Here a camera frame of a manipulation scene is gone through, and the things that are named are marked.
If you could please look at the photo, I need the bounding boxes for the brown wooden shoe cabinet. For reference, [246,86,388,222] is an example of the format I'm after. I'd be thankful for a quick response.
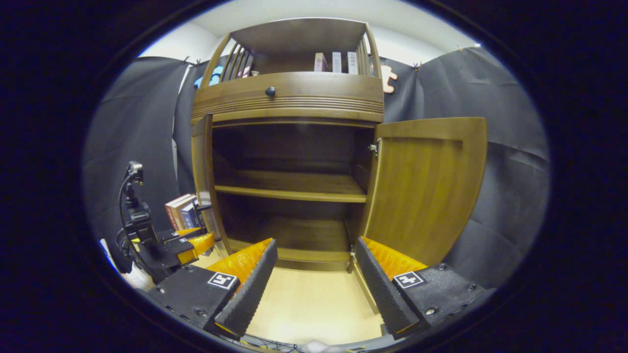
[190,17,386,273]

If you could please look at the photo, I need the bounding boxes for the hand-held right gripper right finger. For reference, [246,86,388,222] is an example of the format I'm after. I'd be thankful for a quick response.
[354,236,491,340]

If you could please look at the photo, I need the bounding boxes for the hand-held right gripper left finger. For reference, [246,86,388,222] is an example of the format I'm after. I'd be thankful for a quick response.
[147,238,279,339]

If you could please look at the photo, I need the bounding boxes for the reddish brown book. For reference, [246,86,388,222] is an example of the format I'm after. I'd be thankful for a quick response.
[164,195,194,231]
[174,196,197,230]

